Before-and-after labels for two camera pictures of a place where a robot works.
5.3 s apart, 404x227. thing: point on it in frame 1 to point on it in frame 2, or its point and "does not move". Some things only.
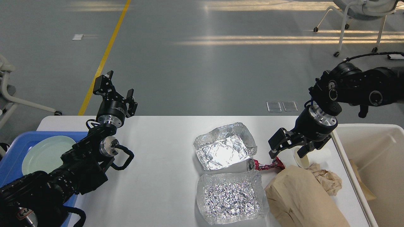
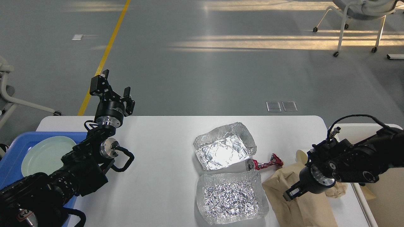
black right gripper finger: [282, 139] to [294, 191]
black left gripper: [114, 109] does not move
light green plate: [44, 154] does not move
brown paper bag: [294, 199] does not move
